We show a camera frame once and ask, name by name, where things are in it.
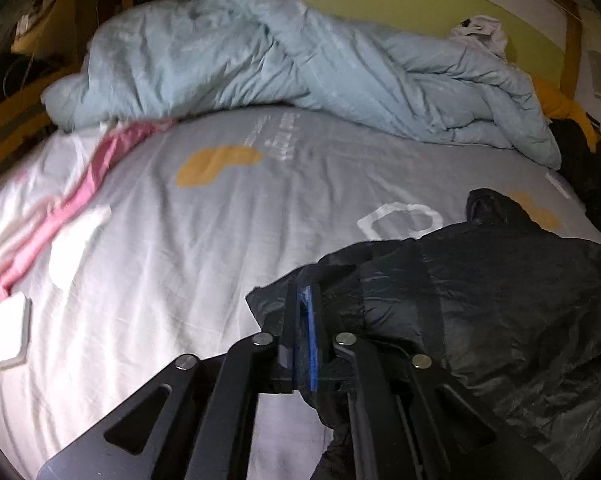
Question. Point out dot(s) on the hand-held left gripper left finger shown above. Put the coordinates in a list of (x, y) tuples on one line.
[(289, 340)]

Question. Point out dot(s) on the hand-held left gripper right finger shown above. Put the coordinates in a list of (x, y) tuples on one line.
[(311, 350)]

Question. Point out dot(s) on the black puffer jacket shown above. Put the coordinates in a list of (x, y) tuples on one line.
[(505, 300)]

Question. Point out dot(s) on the dark clothes pile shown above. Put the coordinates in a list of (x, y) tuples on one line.
[(590, 180)]

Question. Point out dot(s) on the grey printed bed sheet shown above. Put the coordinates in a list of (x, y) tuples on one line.
[(205, 235)]

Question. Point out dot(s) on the pink cloth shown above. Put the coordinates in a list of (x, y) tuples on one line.
[(105, 160)]

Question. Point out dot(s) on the small white box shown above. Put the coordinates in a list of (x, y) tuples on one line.
[(5, 330)]

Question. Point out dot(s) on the light blue duvet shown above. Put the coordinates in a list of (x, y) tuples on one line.
[(280, 55)]

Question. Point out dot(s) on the yellow garment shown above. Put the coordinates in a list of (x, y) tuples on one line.
[(560, 105)]

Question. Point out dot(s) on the white garment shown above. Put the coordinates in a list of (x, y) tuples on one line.
[(480, 35)]

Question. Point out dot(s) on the brown cardboard box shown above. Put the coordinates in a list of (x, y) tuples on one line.
[(50, 25)]

